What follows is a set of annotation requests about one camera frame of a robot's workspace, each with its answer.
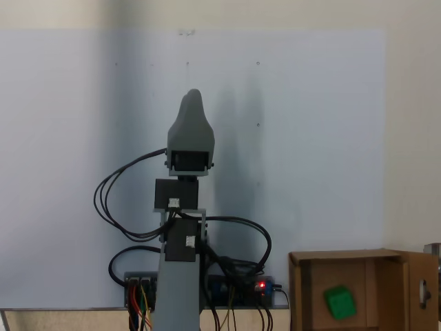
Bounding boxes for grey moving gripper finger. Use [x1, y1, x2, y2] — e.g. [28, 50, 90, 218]
[167, 88, 216, 177]

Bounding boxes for black gripper servo cable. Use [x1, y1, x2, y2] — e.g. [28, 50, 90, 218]
[93, 147, 170, 243]

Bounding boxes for black elbow servo cable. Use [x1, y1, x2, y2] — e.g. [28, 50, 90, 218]
[205, 246, 265, 288]

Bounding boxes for green jumper wire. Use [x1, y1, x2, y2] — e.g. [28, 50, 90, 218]
[139, 289, 149, 331]

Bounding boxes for aluminium frame post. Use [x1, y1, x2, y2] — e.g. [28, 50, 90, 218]
[423, 243, 441, 273]

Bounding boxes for brown cardboard box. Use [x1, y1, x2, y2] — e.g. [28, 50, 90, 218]
[288, 248, 441, 331]

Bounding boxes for dark blue cable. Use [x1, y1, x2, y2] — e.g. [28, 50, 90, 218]
[108, 246, 163, 289]

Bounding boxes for yellow wire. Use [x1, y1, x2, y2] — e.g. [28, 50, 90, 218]
[225, 285, 236, 331]

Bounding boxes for green dice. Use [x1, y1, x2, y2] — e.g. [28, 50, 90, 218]
[322, 284, 358, 321]

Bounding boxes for black wrist servo cable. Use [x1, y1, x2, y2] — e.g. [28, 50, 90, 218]
[198, 214, 273, 277]

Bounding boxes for black power cable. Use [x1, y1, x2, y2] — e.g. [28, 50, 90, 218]
[275, 284, 291, 331]

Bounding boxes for blue power converter board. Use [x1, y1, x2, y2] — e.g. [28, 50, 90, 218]
[209, 274, 276, 308]

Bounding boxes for servo driver circuit board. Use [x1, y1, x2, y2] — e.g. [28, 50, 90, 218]
[123, 272, 158, 308]

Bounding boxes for red jumper wire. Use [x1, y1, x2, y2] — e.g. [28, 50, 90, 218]
[127, 288, 137, 331]

